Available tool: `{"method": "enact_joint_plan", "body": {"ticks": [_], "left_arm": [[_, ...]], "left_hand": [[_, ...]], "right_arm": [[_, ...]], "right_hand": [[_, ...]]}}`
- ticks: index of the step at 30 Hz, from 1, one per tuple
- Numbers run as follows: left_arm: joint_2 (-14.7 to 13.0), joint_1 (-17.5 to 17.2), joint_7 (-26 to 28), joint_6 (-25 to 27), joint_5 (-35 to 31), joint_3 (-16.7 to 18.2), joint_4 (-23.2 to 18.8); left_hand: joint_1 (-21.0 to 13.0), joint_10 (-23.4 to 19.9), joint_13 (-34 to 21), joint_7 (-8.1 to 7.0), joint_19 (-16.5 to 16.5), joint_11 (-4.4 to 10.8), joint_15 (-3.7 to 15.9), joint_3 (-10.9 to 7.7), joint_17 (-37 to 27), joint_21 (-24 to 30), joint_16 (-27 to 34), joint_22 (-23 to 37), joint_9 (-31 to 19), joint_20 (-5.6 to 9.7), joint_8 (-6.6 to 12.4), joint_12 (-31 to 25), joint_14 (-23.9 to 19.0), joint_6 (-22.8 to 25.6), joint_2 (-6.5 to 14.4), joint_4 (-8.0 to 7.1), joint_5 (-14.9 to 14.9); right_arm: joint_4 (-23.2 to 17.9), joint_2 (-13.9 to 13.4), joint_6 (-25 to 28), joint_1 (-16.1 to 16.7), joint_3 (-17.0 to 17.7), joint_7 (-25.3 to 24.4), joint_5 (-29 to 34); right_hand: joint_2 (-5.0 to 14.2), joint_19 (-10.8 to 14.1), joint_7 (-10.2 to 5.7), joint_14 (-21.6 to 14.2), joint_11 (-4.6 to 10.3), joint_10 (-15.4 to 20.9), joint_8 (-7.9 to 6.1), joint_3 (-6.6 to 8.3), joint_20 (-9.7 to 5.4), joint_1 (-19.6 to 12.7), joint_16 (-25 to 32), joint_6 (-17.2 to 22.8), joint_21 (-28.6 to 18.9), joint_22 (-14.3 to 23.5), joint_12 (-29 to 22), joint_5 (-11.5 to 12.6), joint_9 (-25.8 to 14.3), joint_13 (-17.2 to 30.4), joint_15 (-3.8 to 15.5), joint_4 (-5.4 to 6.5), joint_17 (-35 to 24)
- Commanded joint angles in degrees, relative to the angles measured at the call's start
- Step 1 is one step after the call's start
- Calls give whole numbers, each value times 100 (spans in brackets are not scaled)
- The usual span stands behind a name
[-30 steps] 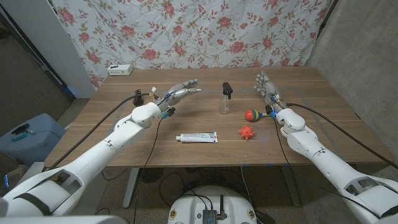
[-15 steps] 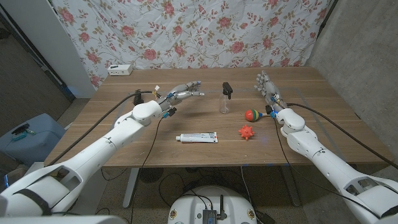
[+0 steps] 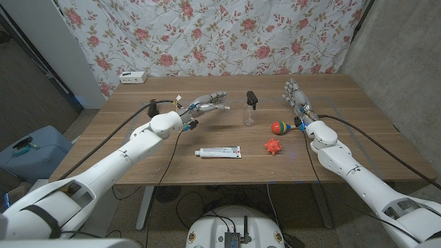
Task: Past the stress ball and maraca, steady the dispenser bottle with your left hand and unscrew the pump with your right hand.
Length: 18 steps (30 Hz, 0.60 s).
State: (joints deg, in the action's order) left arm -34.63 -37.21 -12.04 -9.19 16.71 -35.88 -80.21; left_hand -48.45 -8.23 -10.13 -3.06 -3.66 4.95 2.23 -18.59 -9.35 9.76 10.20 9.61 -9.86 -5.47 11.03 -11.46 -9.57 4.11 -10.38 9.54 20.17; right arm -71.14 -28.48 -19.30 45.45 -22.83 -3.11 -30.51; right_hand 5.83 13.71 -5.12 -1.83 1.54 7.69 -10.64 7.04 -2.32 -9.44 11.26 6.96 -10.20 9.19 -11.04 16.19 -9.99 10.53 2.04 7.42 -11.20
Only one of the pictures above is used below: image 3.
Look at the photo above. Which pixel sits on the black antenna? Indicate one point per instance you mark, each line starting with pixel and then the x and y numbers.
pixel 245 229

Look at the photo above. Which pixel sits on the black pump spray head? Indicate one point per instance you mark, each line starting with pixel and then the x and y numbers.
pixel 251 96

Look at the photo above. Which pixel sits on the white toothpaste tube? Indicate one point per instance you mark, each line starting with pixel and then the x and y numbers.
pixel 220 152

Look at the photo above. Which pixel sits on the black round floor fan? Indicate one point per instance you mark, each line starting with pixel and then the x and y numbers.
pixel 167 193

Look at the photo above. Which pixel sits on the black backdrop stand pole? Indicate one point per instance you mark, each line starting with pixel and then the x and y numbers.
pixel 361 15

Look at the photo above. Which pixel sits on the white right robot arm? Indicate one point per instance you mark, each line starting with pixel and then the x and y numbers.
pixel 344 162

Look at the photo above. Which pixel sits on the black electronics module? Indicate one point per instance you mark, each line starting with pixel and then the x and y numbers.
pixel 232 239

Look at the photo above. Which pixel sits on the clear plastic dispenser bottle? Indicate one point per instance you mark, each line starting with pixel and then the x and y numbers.
pixel 248 117

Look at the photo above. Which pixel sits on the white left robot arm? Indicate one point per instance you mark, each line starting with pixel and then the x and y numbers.
pixel 131 151

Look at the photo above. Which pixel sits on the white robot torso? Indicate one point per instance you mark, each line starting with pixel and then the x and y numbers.
pixel 213 230

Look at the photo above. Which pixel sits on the colourful striped wooden maraca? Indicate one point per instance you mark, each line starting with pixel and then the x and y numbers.
pixel 277 127

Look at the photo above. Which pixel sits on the white table leg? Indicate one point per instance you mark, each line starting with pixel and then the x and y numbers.
pixel 144 206

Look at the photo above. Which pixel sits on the blue plastic storage box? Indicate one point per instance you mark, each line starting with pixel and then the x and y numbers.
pixel 44 158

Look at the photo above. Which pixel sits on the orange spiky stress ball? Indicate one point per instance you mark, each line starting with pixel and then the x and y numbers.
pixel 273 146

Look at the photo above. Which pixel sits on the floral backdrop cloth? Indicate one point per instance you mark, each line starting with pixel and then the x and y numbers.
pixel 206 34

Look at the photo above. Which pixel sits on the teal pen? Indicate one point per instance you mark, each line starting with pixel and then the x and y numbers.
pixel 24 151

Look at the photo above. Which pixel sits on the white power strip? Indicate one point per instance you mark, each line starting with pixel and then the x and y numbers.
pixel 133 77

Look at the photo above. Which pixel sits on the grey table leg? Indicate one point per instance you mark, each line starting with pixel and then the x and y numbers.
pixel 322 206

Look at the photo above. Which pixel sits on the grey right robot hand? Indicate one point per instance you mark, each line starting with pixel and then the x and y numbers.
pixel 300 101

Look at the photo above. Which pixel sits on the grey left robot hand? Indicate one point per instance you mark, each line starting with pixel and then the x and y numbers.
pixel 203 106

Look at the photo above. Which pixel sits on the black power adapter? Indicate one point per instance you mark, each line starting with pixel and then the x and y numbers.
pixel 293 241

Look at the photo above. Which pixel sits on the black ridged clip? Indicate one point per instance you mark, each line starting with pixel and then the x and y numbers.
pixel 152 111

